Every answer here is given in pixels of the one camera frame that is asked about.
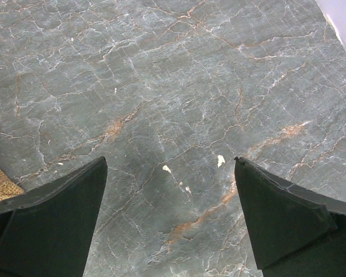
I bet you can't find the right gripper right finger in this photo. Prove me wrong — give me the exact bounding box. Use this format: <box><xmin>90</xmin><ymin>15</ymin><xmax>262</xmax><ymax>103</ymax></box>
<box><xmin>235</xmin><ymin>157</ymin><xmax>346</xmax><ymax>276</ymax></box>

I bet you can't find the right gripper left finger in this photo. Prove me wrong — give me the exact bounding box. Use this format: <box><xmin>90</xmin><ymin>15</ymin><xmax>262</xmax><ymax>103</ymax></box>
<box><xmin>0</xmin><ymin>156</ymin><xmax>107</xmax><ymax>276</ymax></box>

